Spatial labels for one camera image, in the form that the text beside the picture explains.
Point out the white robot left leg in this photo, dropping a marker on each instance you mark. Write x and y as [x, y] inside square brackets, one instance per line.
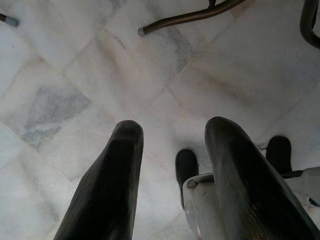
[186, 167]

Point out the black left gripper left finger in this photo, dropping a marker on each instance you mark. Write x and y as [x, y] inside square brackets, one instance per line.
[110, 187]

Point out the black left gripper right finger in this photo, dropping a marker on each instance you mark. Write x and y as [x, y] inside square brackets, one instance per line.
[245, 180]

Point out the white robot right leg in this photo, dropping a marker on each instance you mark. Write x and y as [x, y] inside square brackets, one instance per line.
[278, 152]

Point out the white robot leg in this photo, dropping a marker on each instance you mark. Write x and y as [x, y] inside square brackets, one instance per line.
[278, 152]
[186, 167]

